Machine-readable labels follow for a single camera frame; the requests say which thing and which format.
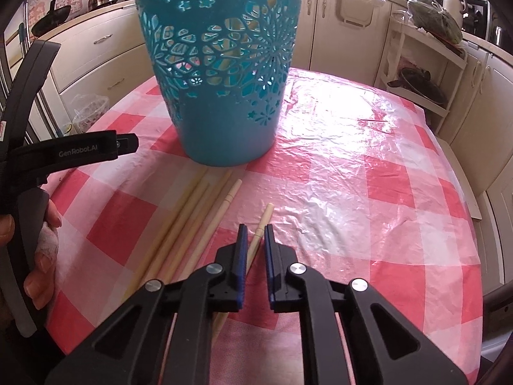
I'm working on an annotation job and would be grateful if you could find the clear plastic waste bin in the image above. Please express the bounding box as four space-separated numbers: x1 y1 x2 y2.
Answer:
70 94 110 135

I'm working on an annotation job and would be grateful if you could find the bunch of wooden chopsticks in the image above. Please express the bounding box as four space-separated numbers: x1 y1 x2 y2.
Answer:
124 168 244 303

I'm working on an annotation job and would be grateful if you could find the cream hanging door bin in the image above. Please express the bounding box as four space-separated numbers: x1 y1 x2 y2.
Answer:
336 0 381 29

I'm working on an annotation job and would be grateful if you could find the white thermos flask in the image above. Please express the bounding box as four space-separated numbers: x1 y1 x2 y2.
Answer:
443 0 467 29

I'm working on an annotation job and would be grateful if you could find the person's left hand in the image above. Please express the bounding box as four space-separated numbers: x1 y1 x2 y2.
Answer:
23 198 63 311

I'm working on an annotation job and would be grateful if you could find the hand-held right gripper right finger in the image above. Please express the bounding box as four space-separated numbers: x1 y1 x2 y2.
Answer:
264 225 467 385

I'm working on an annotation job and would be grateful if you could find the white wooden stool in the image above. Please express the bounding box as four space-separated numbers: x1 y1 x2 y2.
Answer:
439 136 484 220

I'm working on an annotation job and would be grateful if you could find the dark pan with handle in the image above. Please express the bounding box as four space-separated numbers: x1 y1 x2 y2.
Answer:
387 67 447 105

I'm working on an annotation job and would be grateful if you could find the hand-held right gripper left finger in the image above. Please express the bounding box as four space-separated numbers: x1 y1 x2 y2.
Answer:
44 224 249 385

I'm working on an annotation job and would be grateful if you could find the black wok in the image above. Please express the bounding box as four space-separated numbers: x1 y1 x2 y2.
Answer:
31 0 73 37

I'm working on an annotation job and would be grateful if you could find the white trolley rack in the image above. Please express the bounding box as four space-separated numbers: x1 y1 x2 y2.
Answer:
381 8 469 119

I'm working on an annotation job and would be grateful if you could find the green vegetable bag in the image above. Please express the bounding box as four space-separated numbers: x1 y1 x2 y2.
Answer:
407 0 466 45

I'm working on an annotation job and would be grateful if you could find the blue perforated plastic basket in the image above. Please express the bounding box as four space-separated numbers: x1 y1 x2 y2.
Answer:
131 0 309 168

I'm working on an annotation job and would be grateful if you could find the red white checked tablecloth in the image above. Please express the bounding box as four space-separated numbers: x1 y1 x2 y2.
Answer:
48 67 484 385

